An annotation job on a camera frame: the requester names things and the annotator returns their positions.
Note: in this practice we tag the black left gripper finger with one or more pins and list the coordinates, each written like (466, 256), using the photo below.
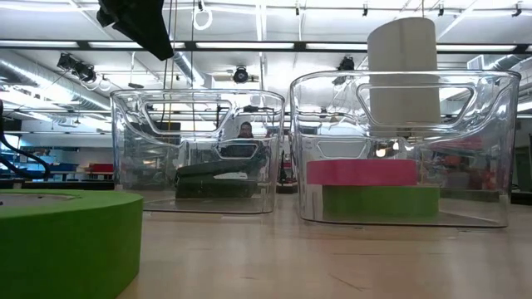
(141, 25)

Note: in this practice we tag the black stapler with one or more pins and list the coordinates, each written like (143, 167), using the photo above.
(216, 182)

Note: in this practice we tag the red tape roll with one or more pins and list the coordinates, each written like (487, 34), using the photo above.
(361, 172)

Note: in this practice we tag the clear plastic bin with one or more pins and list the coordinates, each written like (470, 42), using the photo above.
(133, 124)
(478, 166)

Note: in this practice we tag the person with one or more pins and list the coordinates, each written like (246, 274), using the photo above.
(245, 129)

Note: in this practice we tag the red background cabinet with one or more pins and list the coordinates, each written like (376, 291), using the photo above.
(101, 168)

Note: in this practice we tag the white shade table lamp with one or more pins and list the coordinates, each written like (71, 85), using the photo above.
(401, 50)

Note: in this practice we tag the black ceiling camera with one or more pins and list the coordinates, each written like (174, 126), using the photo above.
(345, 64)
(240, 75)
(79, 70)

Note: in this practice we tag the silver ventilation duct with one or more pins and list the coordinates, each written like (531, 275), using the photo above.
(41, 81)

